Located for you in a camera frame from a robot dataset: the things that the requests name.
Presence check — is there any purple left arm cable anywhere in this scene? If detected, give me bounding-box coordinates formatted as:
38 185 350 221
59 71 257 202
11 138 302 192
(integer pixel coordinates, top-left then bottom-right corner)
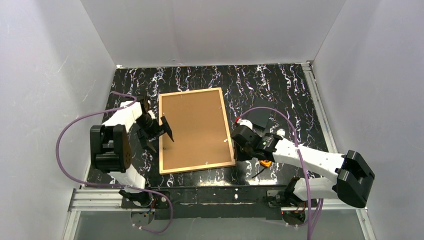
55 91 174 234

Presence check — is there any white plastic pipe fitting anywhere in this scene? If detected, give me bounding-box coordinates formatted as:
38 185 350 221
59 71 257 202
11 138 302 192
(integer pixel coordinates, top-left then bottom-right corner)
275 128 286 138

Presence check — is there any aluminium rail right side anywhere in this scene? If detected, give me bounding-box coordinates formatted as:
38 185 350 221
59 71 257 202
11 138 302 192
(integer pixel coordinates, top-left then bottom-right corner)
301 62 339 153

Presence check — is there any aluminium rail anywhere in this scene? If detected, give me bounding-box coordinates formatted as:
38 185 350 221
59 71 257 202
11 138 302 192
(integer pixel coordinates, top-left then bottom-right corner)
301 62 339 153
63 188 376 240

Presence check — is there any black flat box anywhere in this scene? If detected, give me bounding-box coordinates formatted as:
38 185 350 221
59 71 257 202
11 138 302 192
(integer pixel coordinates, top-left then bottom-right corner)
245 97 275 130

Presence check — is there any yellow tape measure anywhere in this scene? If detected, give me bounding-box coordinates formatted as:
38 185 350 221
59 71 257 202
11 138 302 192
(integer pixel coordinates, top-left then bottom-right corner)
259 160 273 168

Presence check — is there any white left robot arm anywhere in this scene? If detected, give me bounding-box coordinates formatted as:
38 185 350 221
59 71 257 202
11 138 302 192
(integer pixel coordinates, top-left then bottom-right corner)
89 96 173 208

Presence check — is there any aluminium rail front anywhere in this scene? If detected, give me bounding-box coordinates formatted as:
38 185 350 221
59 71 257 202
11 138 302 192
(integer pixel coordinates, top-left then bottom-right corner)
63 188 376 240

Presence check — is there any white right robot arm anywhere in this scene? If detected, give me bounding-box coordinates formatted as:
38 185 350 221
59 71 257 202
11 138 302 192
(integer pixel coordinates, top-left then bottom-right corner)
230 120 375 209

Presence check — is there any wooden photo frame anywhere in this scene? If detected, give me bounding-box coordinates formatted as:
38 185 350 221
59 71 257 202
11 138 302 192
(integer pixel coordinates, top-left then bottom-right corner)
158 87 236 175

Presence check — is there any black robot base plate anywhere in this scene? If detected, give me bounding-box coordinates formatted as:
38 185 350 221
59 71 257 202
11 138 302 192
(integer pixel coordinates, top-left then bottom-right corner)
121 182 307 220

